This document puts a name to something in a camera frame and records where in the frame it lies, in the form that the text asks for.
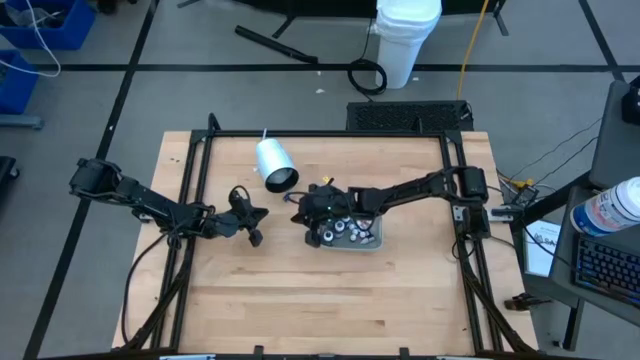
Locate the large black-tip food coloring bottle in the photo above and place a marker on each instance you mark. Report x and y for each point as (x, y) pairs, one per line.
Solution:
(328, 235)

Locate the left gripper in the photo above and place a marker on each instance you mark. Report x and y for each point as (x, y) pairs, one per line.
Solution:
(240, 220)

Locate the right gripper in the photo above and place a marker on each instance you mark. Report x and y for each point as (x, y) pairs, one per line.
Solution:
(325, 205)

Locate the grey side table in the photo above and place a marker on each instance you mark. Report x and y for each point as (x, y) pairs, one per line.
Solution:
(615, 145)

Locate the grey desk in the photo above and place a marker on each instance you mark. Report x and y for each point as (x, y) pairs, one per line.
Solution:
(562, 255)

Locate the black floor object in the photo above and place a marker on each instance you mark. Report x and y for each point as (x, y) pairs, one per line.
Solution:
(6, 172)

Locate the grey metal base bar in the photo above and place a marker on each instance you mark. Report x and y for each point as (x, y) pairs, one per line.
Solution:
(20, 122)

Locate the black computer keyboard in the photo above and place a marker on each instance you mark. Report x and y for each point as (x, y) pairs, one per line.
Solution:
(607, 270)

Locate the black diagonal bar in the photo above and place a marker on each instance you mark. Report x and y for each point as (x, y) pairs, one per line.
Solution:
(560, 194)

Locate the white plastic bin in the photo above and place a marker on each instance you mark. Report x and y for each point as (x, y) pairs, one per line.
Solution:
(376, 220)

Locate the small red dropper bottle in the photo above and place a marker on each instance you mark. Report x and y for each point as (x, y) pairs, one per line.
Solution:
(366, 224)

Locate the large blue storage bin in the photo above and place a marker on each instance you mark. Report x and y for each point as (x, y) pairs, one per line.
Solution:
(75, 30)

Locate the white wipes canister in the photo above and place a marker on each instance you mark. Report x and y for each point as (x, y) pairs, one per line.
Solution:
(605, 210)

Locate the white paper sheet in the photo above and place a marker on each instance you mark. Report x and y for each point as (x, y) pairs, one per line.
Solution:
(547, 250)

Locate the metal mounting bracket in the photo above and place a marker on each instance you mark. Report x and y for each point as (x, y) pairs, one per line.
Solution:
(142, 217)
(459, 214)

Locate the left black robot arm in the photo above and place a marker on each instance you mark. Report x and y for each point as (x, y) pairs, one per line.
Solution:
(145, 200)

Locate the yellow tag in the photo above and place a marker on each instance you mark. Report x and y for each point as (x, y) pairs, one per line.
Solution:
(327, 179)

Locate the black clamp tool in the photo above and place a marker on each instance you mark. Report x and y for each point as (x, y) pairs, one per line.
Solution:
(522, 302)

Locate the black aluminium table frame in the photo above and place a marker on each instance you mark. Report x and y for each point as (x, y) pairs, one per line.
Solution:
(325, 133)

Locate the black fabric room divider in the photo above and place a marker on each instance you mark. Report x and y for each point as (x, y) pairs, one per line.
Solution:
(325, 6)

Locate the black rod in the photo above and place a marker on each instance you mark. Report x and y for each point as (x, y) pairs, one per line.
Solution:
(275, 44)

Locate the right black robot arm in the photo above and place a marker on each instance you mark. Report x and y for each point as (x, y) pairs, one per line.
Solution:
(400, 190)

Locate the black perforated computer case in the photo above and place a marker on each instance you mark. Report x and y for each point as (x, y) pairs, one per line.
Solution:
(400, 117)

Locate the white cup sideways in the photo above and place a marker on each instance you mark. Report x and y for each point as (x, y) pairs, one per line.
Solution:
(272, 160)

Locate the black device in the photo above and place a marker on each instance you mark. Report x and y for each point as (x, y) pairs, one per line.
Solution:
(631, 100)

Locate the white trash can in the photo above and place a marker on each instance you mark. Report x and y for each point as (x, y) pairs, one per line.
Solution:
(405, 40)

